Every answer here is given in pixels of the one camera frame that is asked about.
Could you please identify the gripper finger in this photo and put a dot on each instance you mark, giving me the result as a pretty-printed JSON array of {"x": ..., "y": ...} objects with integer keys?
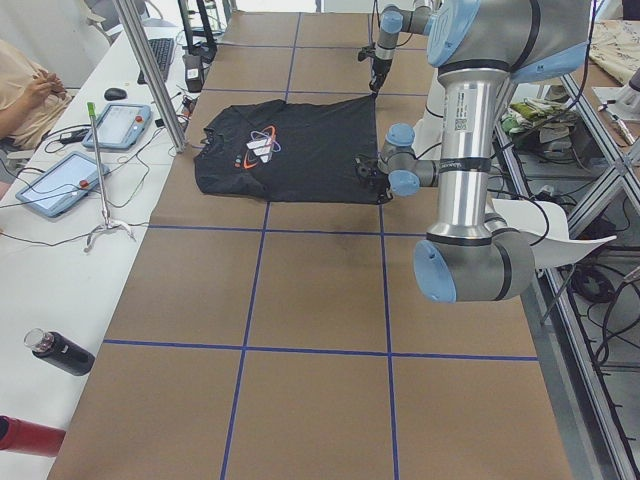
[
  {"x": 384, "y": 196},
  {"x": 376, "y": 83}
]

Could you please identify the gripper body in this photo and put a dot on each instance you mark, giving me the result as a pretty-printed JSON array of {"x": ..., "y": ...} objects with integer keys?
[
  {"x": 379, "y": 69},
  {"x": 382, "y": 182}
]

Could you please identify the black graphic t-shirt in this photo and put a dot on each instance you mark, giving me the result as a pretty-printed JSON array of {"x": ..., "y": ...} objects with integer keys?
[{"x": 285, "y": 152}]

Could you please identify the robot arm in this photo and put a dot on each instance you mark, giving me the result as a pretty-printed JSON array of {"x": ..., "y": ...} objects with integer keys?
[
  {"x": 393, "y": 21},
  {"x": 470, "y": 253}
]

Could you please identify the white plastic sheet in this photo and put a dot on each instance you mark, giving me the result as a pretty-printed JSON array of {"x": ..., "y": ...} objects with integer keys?
[{"x": 547, "y": 222}]

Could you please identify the black monitor stand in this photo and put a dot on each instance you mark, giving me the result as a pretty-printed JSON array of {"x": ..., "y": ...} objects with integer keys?
[{"x": 202, "y": 44}]

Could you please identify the black box device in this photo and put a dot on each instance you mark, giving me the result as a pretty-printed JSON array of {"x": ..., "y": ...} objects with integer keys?
[{"x": 193, "y": 73}]

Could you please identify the black keyboard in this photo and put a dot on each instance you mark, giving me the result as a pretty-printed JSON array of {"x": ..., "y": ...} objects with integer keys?
[{"x": 163, "y": 52}]

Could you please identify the far teach pendant tablet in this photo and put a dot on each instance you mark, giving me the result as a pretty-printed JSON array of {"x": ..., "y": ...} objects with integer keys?
[{"x": 120, "y": 125}]

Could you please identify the teach pendant tablet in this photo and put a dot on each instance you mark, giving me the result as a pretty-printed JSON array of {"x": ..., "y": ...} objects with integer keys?
[
  {"x": 120, "y": 125},
  {"x": 59, "y": 188}
]

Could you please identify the black computer mouse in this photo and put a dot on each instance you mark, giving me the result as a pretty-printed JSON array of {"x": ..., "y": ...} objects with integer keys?
[{"x": 113, "y": 94}]

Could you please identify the green-tipped metal stand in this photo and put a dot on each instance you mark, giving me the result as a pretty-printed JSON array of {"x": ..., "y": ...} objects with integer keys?
[{"x": 108, "y": 223}]

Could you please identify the near teach pendant tablet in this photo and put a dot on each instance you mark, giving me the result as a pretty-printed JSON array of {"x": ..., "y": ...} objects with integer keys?
[{"x": 59, "y": 188}]

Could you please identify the seated person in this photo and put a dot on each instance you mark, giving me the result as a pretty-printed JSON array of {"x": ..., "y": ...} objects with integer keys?
[{"x": 32, "y": 98}]

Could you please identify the black water bottle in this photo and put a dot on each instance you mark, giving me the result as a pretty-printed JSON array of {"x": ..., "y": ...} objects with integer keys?
[{"x": 57, "y": 350}]

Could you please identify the red bottle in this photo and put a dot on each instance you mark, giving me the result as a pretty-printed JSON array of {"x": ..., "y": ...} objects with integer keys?
[{"x": 20, "y": 436}]

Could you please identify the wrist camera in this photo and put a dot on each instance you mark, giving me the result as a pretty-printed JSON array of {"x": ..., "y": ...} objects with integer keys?
[
  {"x": 362, "y": 166},
  {"x": 367, "y": 52}
]

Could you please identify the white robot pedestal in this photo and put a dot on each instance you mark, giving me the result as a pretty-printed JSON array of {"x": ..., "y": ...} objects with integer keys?
[{"x": 428, "y": 130}]

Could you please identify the aluminium frame post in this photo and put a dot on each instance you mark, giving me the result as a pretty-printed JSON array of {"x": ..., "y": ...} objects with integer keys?
[{"x": 132, "y": 24}]

